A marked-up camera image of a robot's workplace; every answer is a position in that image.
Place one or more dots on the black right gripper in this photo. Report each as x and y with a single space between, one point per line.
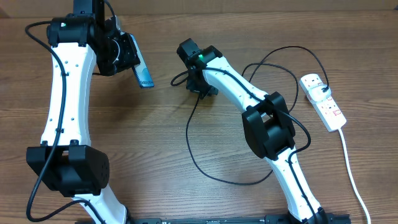
194 87

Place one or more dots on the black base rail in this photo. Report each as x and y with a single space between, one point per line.
268 219

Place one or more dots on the white charger adapter plug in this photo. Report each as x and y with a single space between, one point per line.
319 93

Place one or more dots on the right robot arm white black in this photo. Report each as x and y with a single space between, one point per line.
268 126

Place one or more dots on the blue Galaxy smartphone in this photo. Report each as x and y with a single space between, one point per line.
141 71

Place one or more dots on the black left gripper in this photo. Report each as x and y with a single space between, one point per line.
130 60

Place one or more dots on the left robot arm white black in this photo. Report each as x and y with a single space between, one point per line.
82 44

